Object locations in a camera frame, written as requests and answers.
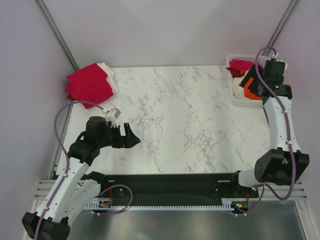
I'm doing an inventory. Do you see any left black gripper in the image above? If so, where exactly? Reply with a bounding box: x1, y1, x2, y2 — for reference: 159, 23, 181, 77
97, 122, 140, 149

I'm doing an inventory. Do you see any orange t shirt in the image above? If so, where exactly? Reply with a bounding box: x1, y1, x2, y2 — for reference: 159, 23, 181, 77
243, 77, 262, 101

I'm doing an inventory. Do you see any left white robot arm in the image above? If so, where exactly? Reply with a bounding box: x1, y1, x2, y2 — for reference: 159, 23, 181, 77
22, 116, 141, 240

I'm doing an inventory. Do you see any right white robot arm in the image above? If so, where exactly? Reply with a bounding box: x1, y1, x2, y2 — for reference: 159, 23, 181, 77
229, 59, 310, 197

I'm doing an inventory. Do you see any crumpled white t shirt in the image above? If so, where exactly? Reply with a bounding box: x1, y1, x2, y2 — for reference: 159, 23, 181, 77
232, 76, 246, 99

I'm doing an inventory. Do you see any dark red t shirt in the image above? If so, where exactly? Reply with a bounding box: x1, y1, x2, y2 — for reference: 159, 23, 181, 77
226, 67, 246, 78

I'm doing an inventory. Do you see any white plastic basket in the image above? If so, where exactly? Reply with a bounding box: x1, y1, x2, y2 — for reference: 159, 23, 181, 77
226, 54, 263, 108

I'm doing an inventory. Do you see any crumpled magenta t shirt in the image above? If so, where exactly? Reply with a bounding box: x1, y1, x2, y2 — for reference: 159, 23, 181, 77
228, 58, 254, 72

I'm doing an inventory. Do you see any folded white t shirt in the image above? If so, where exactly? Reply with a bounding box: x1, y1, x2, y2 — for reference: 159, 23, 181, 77
97, 62, 119, 94

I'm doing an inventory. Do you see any folded magenta t shirt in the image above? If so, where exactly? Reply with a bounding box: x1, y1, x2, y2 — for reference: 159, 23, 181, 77
65, 63, 116, 109

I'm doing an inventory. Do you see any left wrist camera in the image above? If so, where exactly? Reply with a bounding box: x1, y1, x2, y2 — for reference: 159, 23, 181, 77
103, 108, 121, 128

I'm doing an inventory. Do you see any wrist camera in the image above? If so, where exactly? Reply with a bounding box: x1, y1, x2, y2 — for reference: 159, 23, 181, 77
103, 108, 121, 128
271, 52, 288, 70

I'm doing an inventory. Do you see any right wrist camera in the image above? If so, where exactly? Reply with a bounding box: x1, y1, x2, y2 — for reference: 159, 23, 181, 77
271, 52, 288, 70

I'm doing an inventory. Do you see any white slotted cable duct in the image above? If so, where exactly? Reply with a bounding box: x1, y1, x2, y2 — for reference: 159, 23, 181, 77
84, 198, 234, 211

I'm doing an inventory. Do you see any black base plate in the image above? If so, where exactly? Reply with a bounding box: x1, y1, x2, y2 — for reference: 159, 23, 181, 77
86, 171, 259, 206

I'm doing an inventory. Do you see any aluminium frame rail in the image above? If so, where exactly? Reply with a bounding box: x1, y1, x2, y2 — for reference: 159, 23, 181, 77
34, 178, 83, 200

